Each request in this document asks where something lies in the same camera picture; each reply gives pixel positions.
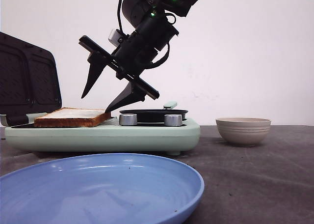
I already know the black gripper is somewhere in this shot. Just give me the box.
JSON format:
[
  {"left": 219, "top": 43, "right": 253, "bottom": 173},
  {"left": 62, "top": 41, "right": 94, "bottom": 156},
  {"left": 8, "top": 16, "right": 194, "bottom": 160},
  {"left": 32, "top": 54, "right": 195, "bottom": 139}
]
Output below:
[{"left": 79, "top": 17, "right": 179, "bottom": 112}]

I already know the mint green hinged lid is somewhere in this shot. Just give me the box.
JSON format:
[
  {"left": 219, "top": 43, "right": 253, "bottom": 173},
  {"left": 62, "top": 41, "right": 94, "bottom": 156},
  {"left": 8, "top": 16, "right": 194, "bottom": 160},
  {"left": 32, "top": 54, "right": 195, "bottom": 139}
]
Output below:
[{"left": 0, "top": 32, "right": 62, "bottom": 126}]

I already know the cream ceramic bowl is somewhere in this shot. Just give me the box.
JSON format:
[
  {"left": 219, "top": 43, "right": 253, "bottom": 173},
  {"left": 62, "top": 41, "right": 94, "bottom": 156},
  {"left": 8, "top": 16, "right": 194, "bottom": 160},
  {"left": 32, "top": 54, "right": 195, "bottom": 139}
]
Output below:
[{"left": 216, "top": 117, "right": 271, "bottom": 146}]

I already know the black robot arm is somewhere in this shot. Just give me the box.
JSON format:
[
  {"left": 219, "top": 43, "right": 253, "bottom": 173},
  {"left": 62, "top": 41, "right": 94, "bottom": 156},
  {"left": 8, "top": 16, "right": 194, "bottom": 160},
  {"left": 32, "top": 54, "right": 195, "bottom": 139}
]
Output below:
[{"left": 79, "top": 0, "right": 198, "bottom": 112}]

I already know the mint green breakfast maker base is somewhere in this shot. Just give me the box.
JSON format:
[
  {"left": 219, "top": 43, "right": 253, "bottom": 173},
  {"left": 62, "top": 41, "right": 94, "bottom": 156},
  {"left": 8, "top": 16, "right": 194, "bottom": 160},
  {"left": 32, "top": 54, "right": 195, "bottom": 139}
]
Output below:
[{"left": 4, "top": 117, "right": 200, "bottom": 155}]

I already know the silver left control knob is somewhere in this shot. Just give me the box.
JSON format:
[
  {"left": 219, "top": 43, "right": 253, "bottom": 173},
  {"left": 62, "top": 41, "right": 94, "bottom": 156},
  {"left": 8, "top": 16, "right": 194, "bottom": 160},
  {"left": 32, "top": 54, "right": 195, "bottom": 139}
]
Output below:
[{"left": 119, "top": 113, "right": 137, "bottom": 126}]

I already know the silver control knob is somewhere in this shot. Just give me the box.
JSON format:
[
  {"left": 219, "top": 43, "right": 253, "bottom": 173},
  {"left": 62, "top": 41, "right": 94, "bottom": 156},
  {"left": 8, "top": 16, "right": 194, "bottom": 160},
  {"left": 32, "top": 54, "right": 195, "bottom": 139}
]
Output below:
[
  {"left": 119, "top": 113, "right": 137, "bottom": 126},
  {"left": 164, "top": 114, "right": 183, "bottom": 127}
]

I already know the black round frying pan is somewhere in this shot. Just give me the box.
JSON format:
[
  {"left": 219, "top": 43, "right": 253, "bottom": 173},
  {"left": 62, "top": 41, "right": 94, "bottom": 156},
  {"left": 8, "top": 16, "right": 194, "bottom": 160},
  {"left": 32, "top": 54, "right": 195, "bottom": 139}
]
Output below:
[{"left": 120, "top": 101, "right": 188, "bottom": 123}]

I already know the silver right control knob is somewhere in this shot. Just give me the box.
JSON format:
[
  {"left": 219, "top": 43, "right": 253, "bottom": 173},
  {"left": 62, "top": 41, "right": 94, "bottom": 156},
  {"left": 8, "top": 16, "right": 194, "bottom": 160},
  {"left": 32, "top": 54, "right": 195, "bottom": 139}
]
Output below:
[{"left": 164, "top": 114, "right": 183, "bottom": 127}]

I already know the blue plate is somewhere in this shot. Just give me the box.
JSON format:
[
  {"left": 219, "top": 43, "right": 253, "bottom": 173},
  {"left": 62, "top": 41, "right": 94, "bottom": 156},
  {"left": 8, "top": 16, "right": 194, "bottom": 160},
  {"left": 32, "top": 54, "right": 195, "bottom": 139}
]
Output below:
[{"left": 0, "top": 153, "right": 205, "bottom": 224}]

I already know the grey tablecloth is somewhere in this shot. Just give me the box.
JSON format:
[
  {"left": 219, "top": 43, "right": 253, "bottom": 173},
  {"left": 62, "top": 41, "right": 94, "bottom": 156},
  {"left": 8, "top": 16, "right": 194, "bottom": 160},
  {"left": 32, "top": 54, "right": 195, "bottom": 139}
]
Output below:
[{"left": 0, "top": 126, "right": 314, "bottom": 224}]

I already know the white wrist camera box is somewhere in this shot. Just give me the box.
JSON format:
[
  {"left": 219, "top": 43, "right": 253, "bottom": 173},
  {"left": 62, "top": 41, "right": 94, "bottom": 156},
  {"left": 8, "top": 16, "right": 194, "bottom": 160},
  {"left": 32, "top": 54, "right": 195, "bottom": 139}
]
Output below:
[{"left": 108, "top": 29, "right": 125, "bottom": 47}]

